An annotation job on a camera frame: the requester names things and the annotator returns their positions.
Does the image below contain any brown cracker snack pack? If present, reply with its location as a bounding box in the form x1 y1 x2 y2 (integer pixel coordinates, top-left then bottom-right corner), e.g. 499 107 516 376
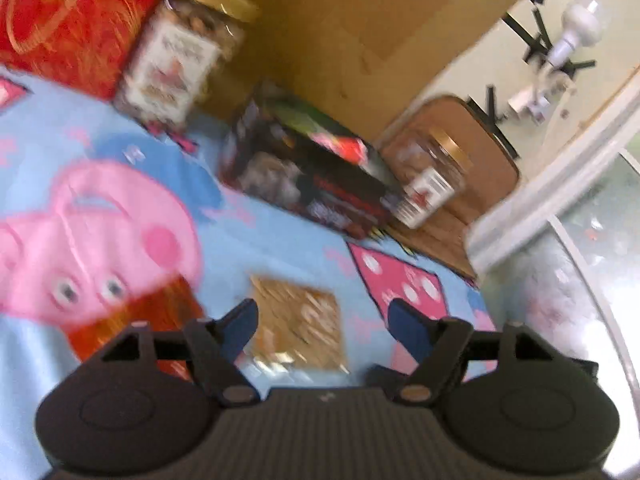
250 275 348 373

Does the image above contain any brown cushioned chair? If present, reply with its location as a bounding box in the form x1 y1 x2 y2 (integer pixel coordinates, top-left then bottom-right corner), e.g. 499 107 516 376
378 96 520 280

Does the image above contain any cartoon pig blue tablecloth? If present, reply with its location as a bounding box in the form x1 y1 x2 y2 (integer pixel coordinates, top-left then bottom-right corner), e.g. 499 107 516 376
1 70 492 479

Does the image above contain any open black green box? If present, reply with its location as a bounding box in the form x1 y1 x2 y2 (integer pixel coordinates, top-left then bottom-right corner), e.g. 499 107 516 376
218 82 402 240

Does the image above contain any red snack in box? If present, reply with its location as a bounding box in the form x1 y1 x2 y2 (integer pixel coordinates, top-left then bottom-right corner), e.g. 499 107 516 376
310 132 369 166

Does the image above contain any nut jar gold lid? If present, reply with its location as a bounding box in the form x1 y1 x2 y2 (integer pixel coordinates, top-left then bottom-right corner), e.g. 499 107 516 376
113 0 259 132

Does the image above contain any wooden board panel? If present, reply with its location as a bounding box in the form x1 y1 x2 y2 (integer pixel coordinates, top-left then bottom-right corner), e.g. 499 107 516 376
204 0 518 140

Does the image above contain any white light bulb lamp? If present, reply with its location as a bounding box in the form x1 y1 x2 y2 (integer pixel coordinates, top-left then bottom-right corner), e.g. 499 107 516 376
502 0 610 124

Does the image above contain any red gift box gold rope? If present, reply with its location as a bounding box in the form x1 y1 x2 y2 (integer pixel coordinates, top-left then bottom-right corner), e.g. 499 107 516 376
0 0 181 101

